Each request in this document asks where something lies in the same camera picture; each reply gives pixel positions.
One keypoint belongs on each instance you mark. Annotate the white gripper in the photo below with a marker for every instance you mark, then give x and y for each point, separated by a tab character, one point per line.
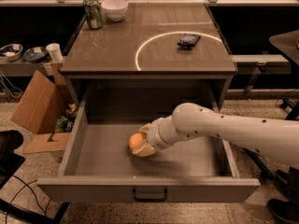
153	135

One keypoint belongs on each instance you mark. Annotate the orange fruit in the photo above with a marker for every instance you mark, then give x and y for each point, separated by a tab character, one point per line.
136	140

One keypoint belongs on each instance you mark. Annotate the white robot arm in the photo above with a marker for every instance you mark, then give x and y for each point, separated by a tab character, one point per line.
275	138

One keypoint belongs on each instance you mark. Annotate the open grey top drawer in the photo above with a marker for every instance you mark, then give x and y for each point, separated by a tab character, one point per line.
98	167

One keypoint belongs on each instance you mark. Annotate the grey cabinet with counter top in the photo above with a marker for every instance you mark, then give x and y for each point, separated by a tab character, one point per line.
145	44

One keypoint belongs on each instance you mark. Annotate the white bowl on counter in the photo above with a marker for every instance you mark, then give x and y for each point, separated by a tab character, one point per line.
115	10

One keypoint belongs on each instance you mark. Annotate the green snack bag in box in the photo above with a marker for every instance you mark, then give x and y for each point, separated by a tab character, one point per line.
65	122

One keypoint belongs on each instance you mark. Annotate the brown cardboard box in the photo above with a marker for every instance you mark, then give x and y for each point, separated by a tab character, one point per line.
42	104

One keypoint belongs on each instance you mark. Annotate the dark blue snack bag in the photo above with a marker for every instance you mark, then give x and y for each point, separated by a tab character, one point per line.
188	41

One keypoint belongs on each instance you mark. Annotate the grey bench at right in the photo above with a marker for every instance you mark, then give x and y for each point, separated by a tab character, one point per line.
263	60

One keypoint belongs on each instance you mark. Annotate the white paper cup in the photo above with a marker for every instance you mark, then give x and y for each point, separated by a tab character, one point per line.
55	53

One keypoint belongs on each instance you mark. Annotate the black chair at left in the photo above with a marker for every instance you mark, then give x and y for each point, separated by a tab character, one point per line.
9	160

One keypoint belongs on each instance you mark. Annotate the blue patterned bowl right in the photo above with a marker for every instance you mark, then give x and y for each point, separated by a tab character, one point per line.
35	55

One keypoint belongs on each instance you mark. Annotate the blue patterned bowl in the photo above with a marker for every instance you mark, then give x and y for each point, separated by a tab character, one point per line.
35	55
11	52

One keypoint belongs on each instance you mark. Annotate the green soda can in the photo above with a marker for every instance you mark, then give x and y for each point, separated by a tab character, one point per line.
93	14

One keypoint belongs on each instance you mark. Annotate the low grey shelf left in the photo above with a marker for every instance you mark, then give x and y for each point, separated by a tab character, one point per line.
22	68

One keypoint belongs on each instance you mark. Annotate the black shoe near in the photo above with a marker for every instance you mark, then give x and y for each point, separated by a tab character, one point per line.
284	212

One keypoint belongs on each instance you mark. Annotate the blue patterned bowl left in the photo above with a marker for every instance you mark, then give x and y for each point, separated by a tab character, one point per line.
11	52

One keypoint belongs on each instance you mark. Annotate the dark round table right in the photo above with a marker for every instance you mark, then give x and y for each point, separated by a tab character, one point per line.
287	44

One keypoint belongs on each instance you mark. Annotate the black drawer handle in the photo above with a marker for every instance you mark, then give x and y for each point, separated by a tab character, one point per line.
149	195

